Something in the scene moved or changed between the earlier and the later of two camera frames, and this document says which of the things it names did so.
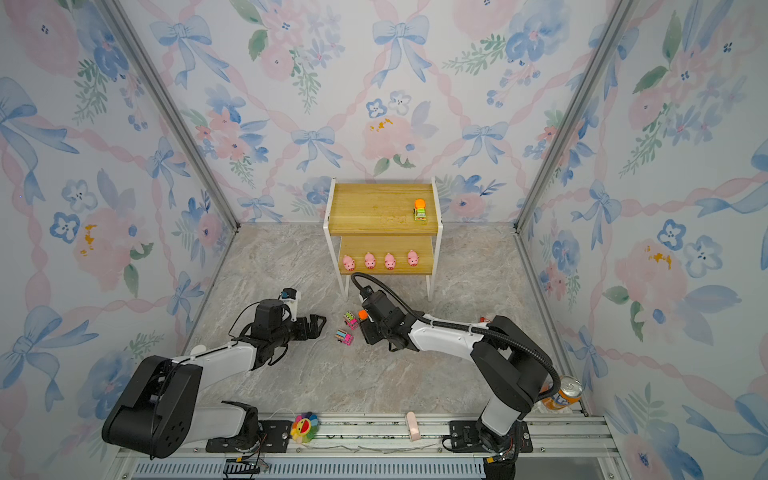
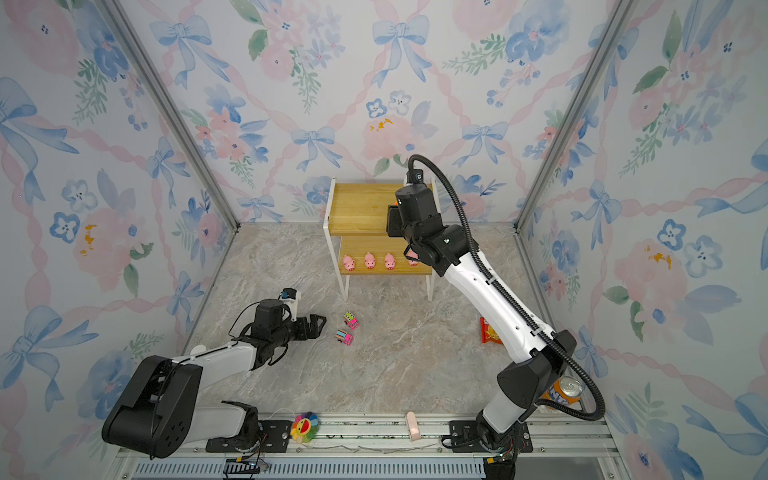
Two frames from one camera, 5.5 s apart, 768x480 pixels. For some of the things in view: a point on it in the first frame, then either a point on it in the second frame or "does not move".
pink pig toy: (348, 263) does not move
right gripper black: (366, 329) -> (395, 219)
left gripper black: (315, 329) does not move
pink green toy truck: (350, 320) does not move
